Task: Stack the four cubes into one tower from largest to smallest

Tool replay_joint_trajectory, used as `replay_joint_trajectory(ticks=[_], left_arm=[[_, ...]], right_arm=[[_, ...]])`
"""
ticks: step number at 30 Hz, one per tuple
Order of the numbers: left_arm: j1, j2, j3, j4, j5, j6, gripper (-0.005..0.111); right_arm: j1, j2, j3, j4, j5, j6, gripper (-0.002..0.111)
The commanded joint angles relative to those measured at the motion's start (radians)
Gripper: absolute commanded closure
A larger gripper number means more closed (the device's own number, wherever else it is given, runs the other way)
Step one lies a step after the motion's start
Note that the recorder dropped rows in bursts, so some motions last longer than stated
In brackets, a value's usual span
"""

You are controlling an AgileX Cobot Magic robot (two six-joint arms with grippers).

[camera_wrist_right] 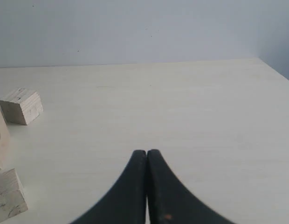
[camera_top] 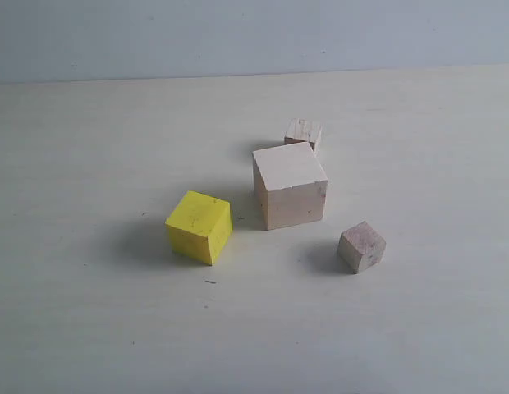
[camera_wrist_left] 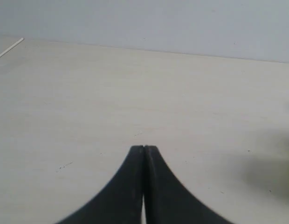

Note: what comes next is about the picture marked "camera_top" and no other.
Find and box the yellow painted wooden cube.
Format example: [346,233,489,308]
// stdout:
[165,190,232,266]

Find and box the large natural wooden cube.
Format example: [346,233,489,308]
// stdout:
[252,142,328,230]

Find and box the medium natural wooden cube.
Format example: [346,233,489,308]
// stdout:
[284,118,323,154]

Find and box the small natural wooden cube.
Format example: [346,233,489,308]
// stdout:
[337,221,387,273]

